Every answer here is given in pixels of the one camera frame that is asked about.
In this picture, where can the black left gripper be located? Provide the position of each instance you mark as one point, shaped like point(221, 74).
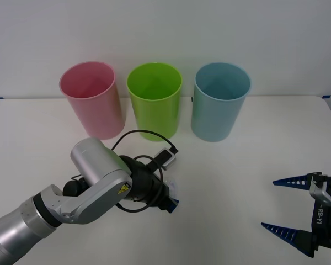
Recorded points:
point(158, 191)

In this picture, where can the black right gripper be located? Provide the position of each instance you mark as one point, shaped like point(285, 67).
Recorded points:
point(328, 223)

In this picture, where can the paper ball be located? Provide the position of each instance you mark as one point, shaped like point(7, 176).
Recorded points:
point(173, 185)

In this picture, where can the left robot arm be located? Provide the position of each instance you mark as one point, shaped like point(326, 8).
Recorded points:
point(93, 157)

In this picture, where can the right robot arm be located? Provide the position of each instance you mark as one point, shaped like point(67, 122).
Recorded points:
point(324, 194)

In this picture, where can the pink plastic bin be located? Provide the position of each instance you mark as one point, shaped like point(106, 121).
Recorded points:
point(99, 110)

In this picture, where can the pale blue plastic bin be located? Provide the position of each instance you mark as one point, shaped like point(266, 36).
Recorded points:
point(215, 118)

